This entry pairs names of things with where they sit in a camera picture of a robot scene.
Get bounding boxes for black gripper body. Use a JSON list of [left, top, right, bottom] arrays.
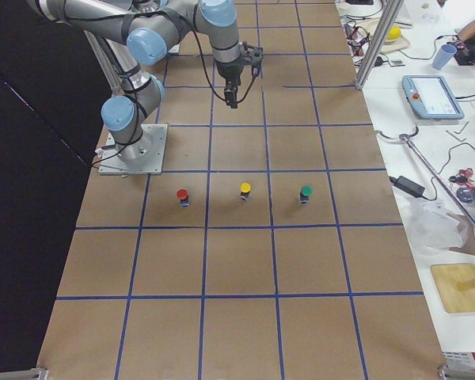
[[215, 41, 264, 108]]

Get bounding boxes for yellow push button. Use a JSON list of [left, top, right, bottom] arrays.
[[240, 182, 252, 201]]

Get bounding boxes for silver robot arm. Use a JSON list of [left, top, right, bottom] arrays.
[[28, 1, 263, 166]]

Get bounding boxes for green push button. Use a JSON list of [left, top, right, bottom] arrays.
[[299, 185, 313, 204]]

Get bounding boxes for red push button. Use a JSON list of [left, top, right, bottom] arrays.
[[176, 188, 190, 207]]

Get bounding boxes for person hand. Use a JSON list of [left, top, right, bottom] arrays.
[[457, 20, 475, 41]]

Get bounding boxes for yellow ball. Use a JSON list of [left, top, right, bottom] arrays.
[[386, 26, 402, 43]]

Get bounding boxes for silver metal rod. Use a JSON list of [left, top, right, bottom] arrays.
[[374, 125, 475, 249]]

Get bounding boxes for blue teach pendant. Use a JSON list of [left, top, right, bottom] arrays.
[[401, 75, 465, 120]]

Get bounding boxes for light blue plastic cup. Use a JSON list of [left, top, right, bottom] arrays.
[[431, 44, 458, 70]]

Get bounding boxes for black power adapter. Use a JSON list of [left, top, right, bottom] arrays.
[[389, 176, 425, 198]]

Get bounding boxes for clear plastic bag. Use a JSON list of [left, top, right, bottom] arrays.
[[399, 199, 474, 256]]

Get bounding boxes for wooden cutting board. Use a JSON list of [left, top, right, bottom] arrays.
[[431, 264, 475, 314]]

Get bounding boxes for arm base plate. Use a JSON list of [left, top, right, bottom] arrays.
[[98, 123, 169, 175]]

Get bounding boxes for aluminium frame post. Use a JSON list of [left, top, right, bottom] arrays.
[[355, 0, 404, 90]]

